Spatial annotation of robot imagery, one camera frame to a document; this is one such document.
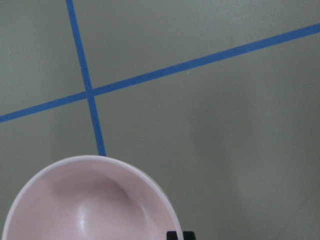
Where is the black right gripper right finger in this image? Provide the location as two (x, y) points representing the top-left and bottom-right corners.
(183, 231), (196, 240)

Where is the pink bowl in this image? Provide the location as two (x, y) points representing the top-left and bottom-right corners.
(2, 155), (183, 240)

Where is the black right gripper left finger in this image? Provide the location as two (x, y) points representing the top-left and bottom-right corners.
(166, 231), (178, 240)

